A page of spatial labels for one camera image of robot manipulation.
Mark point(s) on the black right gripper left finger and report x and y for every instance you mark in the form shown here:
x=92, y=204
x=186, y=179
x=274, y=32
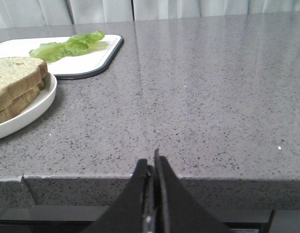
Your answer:
x=134, y=210

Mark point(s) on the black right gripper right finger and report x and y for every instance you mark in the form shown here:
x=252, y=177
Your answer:
x=181, y=213

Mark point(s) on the green lettuce leaf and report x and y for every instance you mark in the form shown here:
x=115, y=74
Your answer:
x=76, y=45

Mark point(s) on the bread slice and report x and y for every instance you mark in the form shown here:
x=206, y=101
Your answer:
x=20, y=103
x=18, y=75

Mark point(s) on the white round plate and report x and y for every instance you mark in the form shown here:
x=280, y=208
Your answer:
x=41, y=103

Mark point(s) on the white cutting board grey rim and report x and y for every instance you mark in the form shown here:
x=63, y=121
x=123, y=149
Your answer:
x=69, y=68

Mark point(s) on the white curtain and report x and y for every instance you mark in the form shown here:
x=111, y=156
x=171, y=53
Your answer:
x=29, y=13

